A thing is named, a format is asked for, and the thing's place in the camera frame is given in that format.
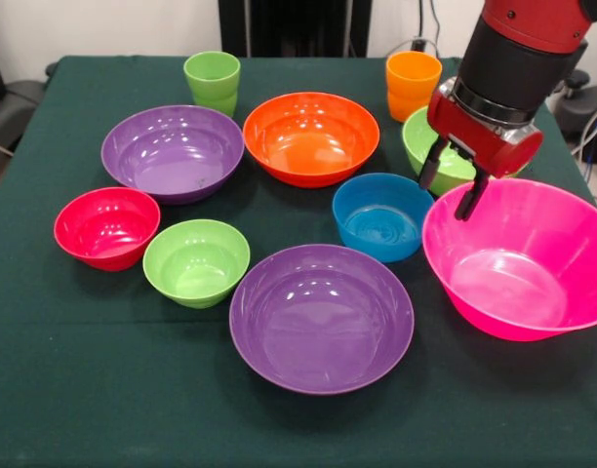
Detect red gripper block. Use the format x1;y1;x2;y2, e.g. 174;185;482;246
418;90;544;222

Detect large green plastic bowl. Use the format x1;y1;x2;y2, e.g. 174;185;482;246
401;104;532;196

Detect blue plastic bowl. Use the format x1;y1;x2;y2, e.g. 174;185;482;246
332;172;435;264

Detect pink plastic bowl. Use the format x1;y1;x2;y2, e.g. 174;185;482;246
421;177;597;342

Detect orange plastic cup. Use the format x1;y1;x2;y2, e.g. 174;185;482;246
384;51;444;124

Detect orange plastic bowl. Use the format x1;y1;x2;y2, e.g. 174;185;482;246
242;91;381;189

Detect purple plastic bowl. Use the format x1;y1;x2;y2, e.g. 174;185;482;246
100;104;246;206
228;244;416;396

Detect black cabinet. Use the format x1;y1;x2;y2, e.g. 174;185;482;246
218;0;373;59

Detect green plastic cup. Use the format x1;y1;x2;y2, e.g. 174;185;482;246
182;51;242;119

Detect small green plastic bowl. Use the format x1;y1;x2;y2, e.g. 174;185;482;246
141;218;252;310

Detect red plastic bowl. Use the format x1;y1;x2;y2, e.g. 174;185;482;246
53;186;162;272

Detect dark green tablecloth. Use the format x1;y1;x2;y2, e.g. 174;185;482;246
0;55;597;468

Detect black chair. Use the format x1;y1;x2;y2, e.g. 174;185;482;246
0;33;60;157

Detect black wall plug cable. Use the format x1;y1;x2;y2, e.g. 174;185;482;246
411;0;442;58

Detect blue and white cables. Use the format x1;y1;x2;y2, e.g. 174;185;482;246
571;99;597;167

